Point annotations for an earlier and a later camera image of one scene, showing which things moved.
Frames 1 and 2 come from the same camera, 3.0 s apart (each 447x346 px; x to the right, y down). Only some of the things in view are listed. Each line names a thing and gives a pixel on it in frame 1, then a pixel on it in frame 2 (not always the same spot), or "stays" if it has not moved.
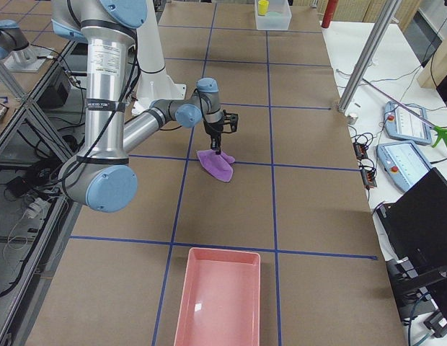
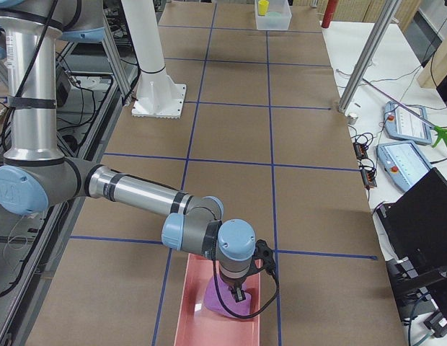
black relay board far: x=360 y=151 stays
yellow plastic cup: x=263 y=6 stays
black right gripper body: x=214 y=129 -> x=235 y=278
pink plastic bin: x=220 y=302 stays
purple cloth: x=217 y=165 -> x=214 y=303
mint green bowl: x=273 y=14 stays
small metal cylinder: x=352 y=118 stays
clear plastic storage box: x=277 y=18 stays
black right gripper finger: x=215 y=145 -> x=239 y=293
